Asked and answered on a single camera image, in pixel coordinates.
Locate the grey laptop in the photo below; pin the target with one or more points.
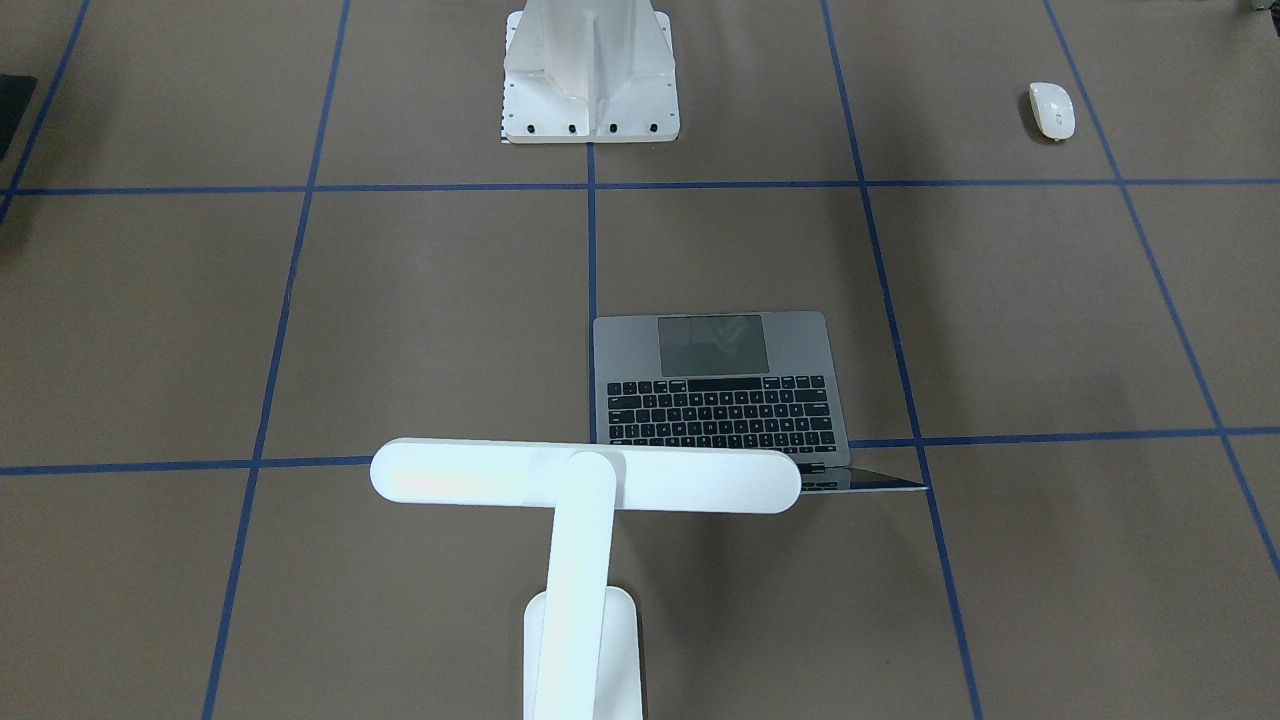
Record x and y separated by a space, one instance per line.
742 380

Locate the white computer mouse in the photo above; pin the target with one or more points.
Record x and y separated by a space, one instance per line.
1052 110

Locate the black mouse pad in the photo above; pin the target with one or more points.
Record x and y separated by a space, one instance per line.
16 93

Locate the white desk lamp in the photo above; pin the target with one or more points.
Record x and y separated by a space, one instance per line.
582 647

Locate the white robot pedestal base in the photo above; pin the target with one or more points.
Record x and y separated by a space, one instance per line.
589 72

